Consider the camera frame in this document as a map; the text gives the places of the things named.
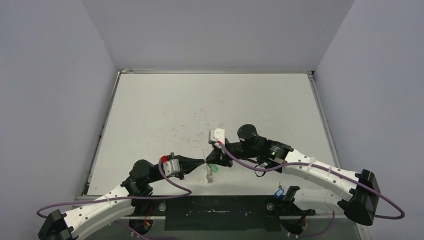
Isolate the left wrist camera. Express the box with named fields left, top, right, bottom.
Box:
left=160, top=152, right=182, bottom=177

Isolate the green tagged key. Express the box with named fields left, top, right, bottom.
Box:
left=207, top=163, right=219, bottom=173

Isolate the blue tagged key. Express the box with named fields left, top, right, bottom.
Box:
left=273, top=182, right=286, bottom=199

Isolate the aluminium rail front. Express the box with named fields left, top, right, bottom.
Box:
left=67, top=195, right=368, bottom=220

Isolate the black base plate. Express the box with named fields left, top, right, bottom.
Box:
left=115, top=195, right=316, bottom=232

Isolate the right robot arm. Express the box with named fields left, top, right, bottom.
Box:
left=208, top=124, right=380, bottom=226

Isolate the large metal key ring plate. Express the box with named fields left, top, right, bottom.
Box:
left=202, top=148, right=213, bottom=184

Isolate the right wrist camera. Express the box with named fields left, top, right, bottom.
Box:
left=207, top=128, right=226, bottom=149

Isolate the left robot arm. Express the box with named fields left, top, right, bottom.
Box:
left=37, top=154, right=205, bottom=240

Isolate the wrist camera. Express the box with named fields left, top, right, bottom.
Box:
left=207, top=128, right=226, bottom=149
left=160, top=152, right=182, bottom=177

